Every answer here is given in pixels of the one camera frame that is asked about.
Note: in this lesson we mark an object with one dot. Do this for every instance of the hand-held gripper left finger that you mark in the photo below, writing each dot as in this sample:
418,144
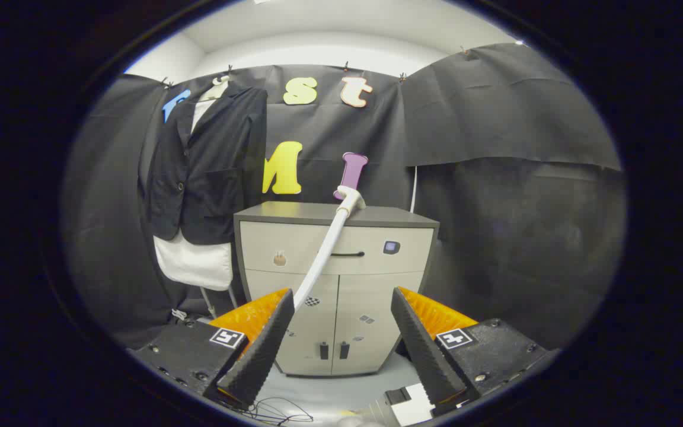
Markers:
264,350

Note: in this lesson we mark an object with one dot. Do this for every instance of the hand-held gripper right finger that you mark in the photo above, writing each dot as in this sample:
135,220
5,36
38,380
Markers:
424,356

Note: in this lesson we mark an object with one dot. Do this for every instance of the black suit jacket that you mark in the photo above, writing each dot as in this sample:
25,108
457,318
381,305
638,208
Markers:
217,178

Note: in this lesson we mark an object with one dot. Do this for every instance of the grey steamer stand pole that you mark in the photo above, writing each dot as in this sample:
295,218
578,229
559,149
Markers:
208,303

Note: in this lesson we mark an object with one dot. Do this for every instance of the white and black box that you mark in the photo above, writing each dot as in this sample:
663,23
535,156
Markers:
412,406

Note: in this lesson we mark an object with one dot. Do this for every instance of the grey cabinet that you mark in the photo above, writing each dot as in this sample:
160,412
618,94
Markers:
371,296

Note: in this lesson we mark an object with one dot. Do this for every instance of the black backdrop cloth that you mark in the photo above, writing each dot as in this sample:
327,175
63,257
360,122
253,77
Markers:
495,178

